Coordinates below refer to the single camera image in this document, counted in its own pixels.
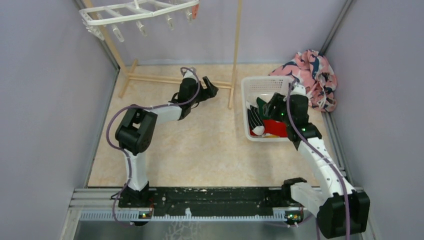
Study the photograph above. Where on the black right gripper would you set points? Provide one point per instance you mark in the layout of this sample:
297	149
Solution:
269	107

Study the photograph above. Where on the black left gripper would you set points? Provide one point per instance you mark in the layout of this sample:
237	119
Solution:
210	92

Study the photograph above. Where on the white plastic clip hanger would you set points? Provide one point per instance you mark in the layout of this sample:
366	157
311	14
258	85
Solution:
136	11

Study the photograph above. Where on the green dotted sock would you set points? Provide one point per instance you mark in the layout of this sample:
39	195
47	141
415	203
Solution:
261	103

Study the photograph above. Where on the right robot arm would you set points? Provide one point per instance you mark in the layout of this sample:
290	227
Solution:
324	175

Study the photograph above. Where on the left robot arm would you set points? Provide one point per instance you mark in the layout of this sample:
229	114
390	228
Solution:
136	130

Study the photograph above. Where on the black white striped sock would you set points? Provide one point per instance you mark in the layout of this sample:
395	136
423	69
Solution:
255	122

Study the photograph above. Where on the red sock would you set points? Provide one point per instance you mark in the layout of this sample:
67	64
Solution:
268	129

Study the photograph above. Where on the white plastic laundry basket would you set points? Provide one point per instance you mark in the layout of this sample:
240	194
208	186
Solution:
262	86

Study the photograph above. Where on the pink patterned cloth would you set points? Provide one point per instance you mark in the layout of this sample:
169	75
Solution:
313	70

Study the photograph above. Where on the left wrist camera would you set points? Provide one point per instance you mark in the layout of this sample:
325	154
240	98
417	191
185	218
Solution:
188	72

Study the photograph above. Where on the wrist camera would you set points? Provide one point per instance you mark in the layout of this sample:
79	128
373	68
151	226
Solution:
298	89
188	72

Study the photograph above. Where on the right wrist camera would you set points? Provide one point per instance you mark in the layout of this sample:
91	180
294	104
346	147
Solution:
298	89

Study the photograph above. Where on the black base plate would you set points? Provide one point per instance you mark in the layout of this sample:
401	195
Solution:
223	202

